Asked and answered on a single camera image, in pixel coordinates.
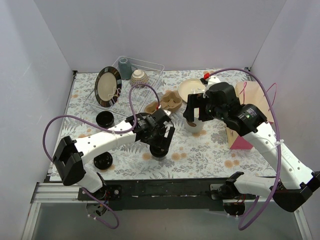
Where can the floral table mat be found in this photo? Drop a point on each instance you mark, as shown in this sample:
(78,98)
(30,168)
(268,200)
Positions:
(191,155)

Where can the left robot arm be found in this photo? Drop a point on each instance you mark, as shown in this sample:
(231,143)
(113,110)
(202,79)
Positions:
(72,155)

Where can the black mounting rail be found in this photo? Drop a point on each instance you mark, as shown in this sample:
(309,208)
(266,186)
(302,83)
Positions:
(162,194)

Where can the white wire dish rack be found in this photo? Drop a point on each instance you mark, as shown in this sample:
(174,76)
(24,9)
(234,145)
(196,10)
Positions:
(140,95)

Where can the black rimmed cream plate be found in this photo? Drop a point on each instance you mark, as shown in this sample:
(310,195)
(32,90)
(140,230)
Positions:
(108,86)

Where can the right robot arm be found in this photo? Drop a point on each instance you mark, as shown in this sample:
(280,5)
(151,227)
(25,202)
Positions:
(296,182)

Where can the grey blue mug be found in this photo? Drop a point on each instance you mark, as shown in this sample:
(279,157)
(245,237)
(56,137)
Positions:
(125,68)

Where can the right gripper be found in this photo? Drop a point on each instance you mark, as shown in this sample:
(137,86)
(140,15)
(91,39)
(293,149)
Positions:
(199,107)

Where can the brown cardboard cup carrier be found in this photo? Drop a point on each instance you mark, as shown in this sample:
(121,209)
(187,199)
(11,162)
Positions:
(170,101)

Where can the patterned ceramic bowl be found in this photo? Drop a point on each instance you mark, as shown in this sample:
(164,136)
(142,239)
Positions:
(139,77)

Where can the white straw holder cup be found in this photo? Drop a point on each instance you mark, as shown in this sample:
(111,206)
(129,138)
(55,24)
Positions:
(195,126)

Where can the black takeout coffee cup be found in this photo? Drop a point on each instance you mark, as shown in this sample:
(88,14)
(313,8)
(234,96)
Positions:
(105,119)

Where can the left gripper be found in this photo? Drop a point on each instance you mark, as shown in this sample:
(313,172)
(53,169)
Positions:
(161,135)

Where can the pink paper gift bag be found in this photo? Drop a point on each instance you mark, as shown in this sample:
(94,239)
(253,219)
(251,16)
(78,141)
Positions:
(248,92)

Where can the cream round plate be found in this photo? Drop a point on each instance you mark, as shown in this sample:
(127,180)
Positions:
(190,86)

